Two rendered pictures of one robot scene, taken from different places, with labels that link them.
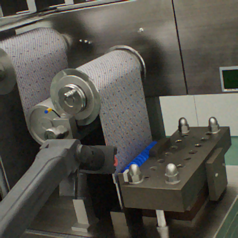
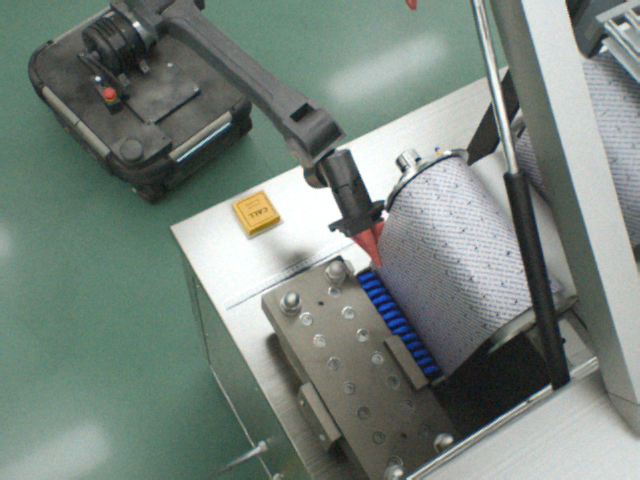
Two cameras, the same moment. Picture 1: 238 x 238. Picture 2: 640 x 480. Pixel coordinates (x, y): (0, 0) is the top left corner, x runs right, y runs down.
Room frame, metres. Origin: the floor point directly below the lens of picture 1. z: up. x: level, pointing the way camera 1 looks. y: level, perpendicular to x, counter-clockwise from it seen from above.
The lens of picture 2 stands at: (1.16, -0.49, 2.15)
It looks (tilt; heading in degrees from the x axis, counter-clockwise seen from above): 65 degrees down; 106
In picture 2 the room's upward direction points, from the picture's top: 11 degrees clockwise
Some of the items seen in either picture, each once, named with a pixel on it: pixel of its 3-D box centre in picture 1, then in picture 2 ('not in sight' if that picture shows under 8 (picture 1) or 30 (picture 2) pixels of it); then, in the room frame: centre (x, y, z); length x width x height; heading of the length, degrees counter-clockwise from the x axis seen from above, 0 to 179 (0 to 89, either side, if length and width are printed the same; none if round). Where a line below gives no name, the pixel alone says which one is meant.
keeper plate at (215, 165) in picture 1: (217, 173); (316, 418); (1.15, -0.24, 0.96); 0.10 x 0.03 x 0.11; 147
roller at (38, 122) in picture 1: (70, 110); (522, 237); (1.31, 0.12, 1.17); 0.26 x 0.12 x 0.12; 147
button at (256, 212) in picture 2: not in sight; (256, 212); (0.86, 0.07, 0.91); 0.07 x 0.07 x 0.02; 57
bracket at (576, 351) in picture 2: not in sight; (563, 346); (1.40, -0.08, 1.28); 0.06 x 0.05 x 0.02; 147
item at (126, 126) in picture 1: (129, 133); (418, 301); (1.21, -0.03, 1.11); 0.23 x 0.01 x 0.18; 147
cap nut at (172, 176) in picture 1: (171, 172); (291, 300); (1.03, -0.11, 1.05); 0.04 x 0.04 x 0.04
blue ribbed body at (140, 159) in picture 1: (142, 159); (398, 325); (1.20, -0.05, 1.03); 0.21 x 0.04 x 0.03; 147
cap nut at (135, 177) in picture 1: (134, 172); (336, 270); (1.07, -0.02, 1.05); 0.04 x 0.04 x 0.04
